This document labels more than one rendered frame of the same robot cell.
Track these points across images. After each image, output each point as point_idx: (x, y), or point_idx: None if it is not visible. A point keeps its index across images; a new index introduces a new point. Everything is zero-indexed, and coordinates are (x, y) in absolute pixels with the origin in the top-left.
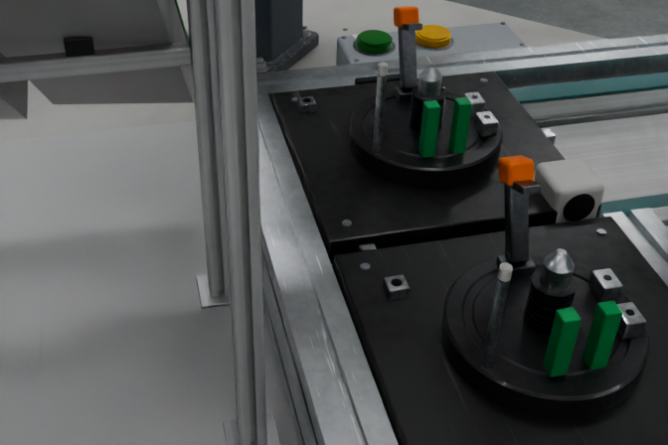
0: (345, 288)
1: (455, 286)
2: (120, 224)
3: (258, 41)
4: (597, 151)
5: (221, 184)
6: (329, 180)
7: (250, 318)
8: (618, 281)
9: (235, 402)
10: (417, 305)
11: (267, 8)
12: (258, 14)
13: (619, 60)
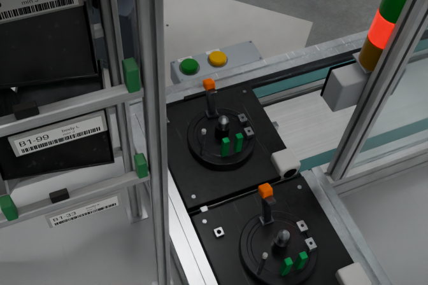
0: (197, 233)
1: (242, 233)
2: (82, 179)
3: (127, 54)
4: (297, 118)
5: (136, 186)
6: (182, 170)
7: (164, 264)
8: (306, 226)
9: (154, 271)
10: (227, 240)
11: (131, 40)
12: (127, 44)
13: (306, 63)
